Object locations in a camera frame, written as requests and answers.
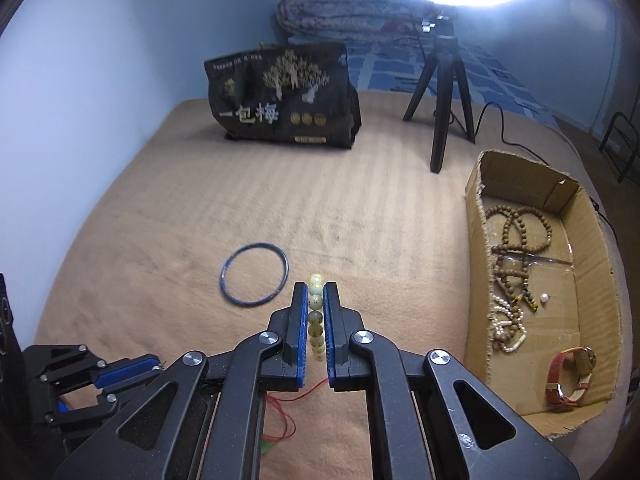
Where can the dark blue bangle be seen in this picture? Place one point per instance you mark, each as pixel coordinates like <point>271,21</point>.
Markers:
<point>253,275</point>

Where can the folded floral quilt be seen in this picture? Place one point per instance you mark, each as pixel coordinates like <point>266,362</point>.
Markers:
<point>360,21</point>

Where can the blue checkered bed sheet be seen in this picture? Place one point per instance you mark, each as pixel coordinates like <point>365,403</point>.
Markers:
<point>403,63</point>

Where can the brown cardboard box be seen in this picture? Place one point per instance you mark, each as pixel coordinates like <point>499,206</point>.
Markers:
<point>533,230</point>

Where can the red strap wristwatch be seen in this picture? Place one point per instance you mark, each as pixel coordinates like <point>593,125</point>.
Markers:
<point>569,377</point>

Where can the black clothes rack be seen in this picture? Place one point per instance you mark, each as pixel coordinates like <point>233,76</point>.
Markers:
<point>620,144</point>

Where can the red string jade pendant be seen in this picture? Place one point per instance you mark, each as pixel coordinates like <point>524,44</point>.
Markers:
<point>289,426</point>

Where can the black printed snack bag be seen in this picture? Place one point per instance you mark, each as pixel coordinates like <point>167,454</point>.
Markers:
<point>294,94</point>

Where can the tan bed blanket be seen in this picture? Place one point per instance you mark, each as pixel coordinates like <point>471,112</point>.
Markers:
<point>142,274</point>

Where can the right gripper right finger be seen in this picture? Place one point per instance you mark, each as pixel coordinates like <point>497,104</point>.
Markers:
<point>428,416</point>

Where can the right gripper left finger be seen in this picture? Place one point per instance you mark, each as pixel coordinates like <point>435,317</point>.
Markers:
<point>203,417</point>

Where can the black tripod stand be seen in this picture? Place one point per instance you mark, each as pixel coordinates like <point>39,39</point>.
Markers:
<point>442,90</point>

